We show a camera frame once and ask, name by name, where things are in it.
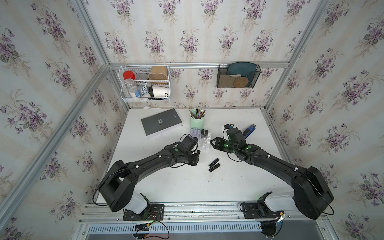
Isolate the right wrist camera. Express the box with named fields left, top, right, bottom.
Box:
left=223, top=124, right=247, bottom=149

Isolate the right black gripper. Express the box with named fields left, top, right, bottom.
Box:
left=208, top=136, right=238, bottom=155

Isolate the black mesh wall organizer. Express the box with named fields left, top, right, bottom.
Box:
left=216, top=64, right=261, bottom=89

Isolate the red lidded jar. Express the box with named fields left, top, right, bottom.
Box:
left=123, top=71, right=136, bottom=80

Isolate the white wire wall basket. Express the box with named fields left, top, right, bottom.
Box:
left=119, top=65, right=171, bottom=103

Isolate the dark grey notebook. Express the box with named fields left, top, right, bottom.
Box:
left=141, top=109, right=183, bottom=137

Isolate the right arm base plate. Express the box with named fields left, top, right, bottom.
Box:
left=240, top=202, right=284, bottom=220

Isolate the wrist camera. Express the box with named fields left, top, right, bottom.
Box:
left=223, top=124, right=247, bottom=149
left=178, top=134, right=199, bottom=153

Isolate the green pen cup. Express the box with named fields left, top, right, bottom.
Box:
left=190, top=108, right=206, bottom=129

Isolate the clear acrylic lipstick organizer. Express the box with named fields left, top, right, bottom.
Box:
left=196, top=132, right=211, bottom=151

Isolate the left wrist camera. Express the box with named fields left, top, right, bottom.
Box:
left=178, top=134, right=199, bottom=153

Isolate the teal plate in organizer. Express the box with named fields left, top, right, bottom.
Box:
left=227, top=62, right=257, bottom=87

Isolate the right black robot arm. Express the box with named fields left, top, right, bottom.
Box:
left=210, top=137, right=334, bottom=220

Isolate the round woven coaster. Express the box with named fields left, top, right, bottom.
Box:
left=233, top=77, right=249, bottom=88

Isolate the white cylindrical cup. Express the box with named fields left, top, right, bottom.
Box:
left=149, top=86, right=170, bottom=98

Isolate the clear plastic bottle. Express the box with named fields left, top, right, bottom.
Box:
left=125, top=79, right=140, bottom=99

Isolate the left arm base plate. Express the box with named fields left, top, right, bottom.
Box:
left=123, top=204, right=165, bottom=221

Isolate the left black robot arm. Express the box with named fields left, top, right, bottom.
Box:
left=98, top=144, right=201, bottom=213

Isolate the blue black stapler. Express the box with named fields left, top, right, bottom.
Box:
left=243, top=124, right=256, bottom=139

